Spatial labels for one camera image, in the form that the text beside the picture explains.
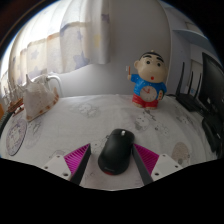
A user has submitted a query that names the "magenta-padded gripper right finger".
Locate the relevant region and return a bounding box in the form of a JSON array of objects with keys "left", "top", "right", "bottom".
[{"left": 132, "top": 143, "right": 183, "bottom": 186}]

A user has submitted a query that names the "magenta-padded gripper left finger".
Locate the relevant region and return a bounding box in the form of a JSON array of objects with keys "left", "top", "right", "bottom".
[{"left": 41, "top": 143, "right": 92, "bottom": 186}]

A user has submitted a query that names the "black computer mouse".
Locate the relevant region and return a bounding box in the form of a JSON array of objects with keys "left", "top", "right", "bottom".
[{"left": 97, "top": 128, "right": 137, "bottom": 176}]

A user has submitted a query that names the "round purple printed mouse pad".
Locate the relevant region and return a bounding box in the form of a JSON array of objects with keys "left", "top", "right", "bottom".
[{"left": 5, "top": 118, "right": 29, "bottom": 158}]

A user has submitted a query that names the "white printed tablecloth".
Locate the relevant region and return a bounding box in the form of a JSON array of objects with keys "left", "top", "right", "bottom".
[{"left": 0, "top": 93, "right": 214, "bottom": 191}]

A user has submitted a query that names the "large white conch shell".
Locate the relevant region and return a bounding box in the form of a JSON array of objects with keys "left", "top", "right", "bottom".
[{"left": 22, "top": 73, "right": 60, "bottom": 123}]

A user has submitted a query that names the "black router with antennas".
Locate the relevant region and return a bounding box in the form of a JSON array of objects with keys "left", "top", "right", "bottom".
[{"left": 174, "top": 61, "right": 209, "bottom": 116}]

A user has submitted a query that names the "cartoon boy clock figure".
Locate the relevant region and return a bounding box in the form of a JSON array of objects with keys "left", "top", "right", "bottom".
[{"left": 125, "top": 49, "right": 169, "bottom": 110}]

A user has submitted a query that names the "wooden model sailing ship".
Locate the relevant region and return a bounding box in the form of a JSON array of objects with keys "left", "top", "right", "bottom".
[{"left": 0, "top": 78, "right": 26, "bottom": 116}]

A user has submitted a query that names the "white radiator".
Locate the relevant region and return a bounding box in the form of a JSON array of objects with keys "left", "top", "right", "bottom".
[{"left": 33, "top": 73, "right": 64, "bottom": 98}]

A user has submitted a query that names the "black computer monitor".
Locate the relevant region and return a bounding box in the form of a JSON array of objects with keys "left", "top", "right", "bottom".
[{"left": 198, "top": 51, "right": 224, "bottom": 118}]

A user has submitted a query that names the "white star-printed curtain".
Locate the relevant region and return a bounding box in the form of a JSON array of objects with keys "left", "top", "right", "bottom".
[{"left": 0, "top": 0, "right": 112, "bottom": 98}]

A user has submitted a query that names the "white wall shelf unit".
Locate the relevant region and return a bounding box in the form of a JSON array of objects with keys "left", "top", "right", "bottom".
[{"left": 159, "top": 1, "right": 224, "bottom": 98}]

